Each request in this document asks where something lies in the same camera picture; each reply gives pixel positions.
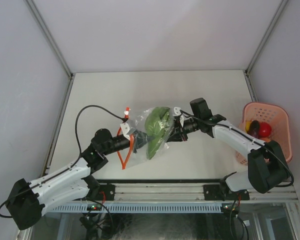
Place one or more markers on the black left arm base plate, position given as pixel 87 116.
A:
pixel 103 192

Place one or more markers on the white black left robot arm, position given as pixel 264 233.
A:
pixel 29 201

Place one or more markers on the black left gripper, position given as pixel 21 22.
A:
pixel 140 138

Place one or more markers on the left aluminium corner post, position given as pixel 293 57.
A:
pixel 43 27

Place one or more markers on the clear zip top bag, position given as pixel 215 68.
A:
pixel 137 120

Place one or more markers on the aluminium corner frame post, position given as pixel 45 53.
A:
pixel 266 36

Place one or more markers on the green fake leafy vegetable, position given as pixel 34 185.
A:
pixel 157 124

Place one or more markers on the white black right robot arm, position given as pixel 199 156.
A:
pixel 267 167

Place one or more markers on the perforated grey cable duct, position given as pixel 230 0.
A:
pixel 138 208

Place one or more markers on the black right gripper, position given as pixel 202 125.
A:
pixel 179 133

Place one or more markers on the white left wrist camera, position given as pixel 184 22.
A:
pixel 127 130

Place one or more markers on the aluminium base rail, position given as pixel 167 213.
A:
pixel 127 192

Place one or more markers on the yellow fake banana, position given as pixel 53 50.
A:
pixel 247 126

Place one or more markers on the red fake apple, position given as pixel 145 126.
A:
pixel 265 130

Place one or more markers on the purple fake eggplant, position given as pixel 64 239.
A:
pixel 254 129

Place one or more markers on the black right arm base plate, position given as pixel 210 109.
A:
pixel 215 192

